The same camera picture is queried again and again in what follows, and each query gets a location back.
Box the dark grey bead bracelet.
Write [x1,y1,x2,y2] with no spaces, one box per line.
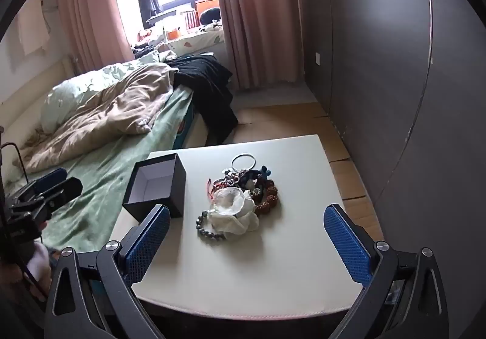
[195,209,227,242]

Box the red string bracelet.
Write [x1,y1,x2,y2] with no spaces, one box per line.
[206,177,229,200]

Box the brown rudraksha bead bracelet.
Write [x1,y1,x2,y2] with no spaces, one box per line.
[253,178,280,216]

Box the silver bangle ring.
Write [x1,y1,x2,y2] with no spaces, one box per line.
[231,154,257,174]

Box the blue knotted cord charm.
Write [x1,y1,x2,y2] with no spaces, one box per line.
[238,166,271,188]

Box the black jewelry box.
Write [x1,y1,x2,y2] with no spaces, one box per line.
[122,153,186,222]

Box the green bed sheet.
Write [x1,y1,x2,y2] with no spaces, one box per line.
[37,86,195,253]

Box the green patterned pillow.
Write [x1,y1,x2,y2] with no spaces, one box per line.
[40,50,176,134]

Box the beige duvet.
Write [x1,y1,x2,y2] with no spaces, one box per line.
[22,63,177,174]

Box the pink curtain left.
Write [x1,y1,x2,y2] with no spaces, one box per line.
[58,0,134,73]

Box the pink curtain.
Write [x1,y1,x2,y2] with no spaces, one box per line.
[219,0,303,90]
[58,0,134,73]

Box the white low table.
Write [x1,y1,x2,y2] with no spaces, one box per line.
[133,135,362,320]

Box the black clothing on bed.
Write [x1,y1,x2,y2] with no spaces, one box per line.
[166,54,238,144]

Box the windowsill patterned cloth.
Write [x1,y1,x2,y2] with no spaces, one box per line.
[130,25,226,59]

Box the dark grey wardrobe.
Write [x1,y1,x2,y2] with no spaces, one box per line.
[301,0,485,336]

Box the pink curtain right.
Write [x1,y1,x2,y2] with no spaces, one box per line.
[219,0,303,90]

